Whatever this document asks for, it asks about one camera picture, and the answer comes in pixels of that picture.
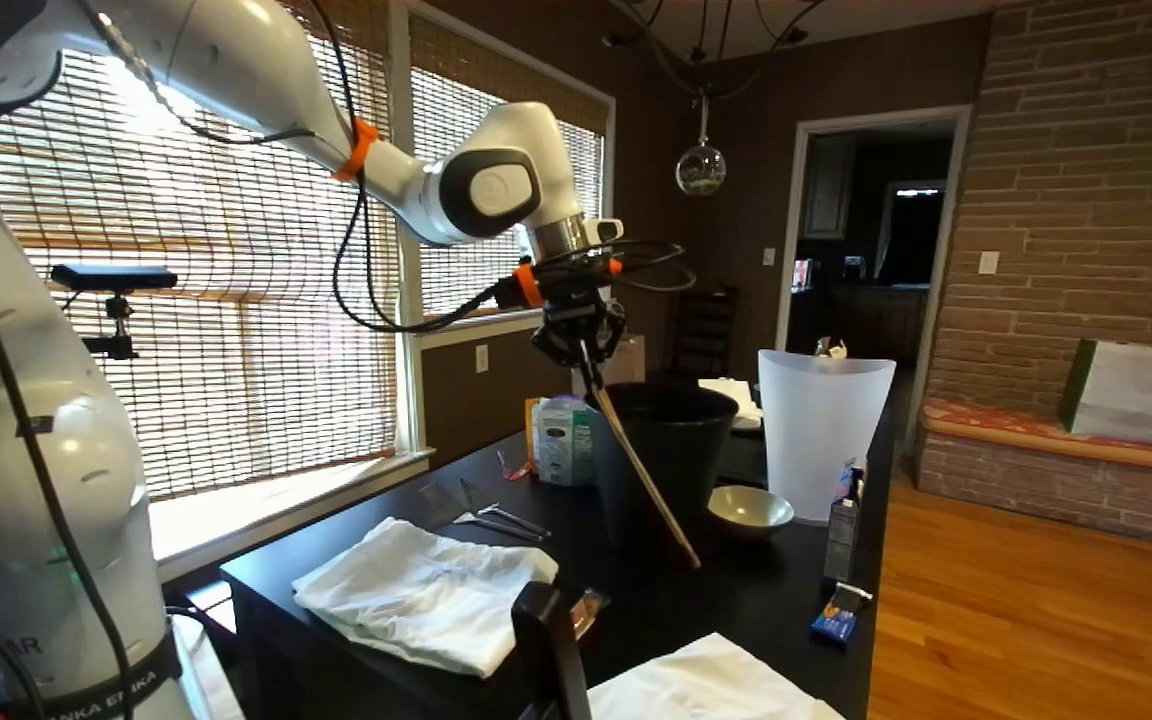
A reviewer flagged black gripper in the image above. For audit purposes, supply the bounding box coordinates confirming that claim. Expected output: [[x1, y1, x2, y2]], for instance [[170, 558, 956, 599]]
[[531, 250, 623, 367]]

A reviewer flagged wooden spoon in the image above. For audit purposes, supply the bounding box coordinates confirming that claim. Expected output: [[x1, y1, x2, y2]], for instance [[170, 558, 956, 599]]
[[576, 339, 705, 573]]

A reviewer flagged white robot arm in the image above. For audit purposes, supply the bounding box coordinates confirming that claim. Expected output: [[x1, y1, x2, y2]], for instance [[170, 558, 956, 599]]
[[0, 0, 623, 720]]

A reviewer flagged black round bin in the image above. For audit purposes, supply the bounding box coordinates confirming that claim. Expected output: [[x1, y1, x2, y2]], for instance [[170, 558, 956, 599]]
[[595, 383, 737, 546]]

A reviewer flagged green white carton box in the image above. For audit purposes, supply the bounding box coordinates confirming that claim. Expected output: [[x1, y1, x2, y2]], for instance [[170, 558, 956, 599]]
[[529, 397, 595, 487]]

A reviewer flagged hanging glass globe lamp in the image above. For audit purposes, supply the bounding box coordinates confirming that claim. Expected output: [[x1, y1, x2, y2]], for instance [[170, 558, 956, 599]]
[[672, 99, 729, 196]]

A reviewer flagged white ceramic bowl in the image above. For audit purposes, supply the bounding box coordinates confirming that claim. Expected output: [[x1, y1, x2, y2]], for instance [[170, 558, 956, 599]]
[[705, 482, 795, 532]]

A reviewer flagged white folded cloth left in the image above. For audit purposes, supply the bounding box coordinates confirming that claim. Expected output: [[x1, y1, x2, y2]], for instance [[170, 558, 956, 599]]
[[290, 515, 558, 680]]

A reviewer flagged white folded cloth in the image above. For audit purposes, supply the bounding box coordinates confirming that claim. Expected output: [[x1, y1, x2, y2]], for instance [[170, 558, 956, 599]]
[[589, 630, 845, 720], [290, 515, 558, 680]]

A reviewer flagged clear spray bottle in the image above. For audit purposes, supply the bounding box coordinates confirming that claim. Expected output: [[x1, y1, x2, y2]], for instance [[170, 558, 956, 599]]
[[825, 462, 863, 581]]

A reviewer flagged white folded cloth right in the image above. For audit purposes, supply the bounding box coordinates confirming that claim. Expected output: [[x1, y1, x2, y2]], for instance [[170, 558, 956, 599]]
[[589, 630, 845, 720]]

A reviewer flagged blue snack packet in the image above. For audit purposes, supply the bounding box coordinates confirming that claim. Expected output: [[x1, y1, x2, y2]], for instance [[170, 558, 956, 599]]
[[810, 585, 873, 644]]

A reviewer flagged white bag on bench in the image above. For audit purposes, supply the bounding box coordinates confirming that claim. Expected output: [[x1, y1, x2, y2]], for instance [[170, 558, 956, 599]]
[[1057, 339, 1152, 445]]

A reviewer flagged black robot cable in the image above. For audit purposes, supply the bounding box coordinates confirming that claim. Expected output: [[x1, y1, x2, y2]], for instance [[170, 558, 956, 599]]
[[290, 0, 699, 335]]

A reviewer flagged black camera on stand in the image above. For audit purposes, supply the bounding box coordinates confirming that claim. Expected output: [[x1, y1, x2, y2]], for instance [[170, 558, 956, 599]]
[[50, 261, 174, 359]]

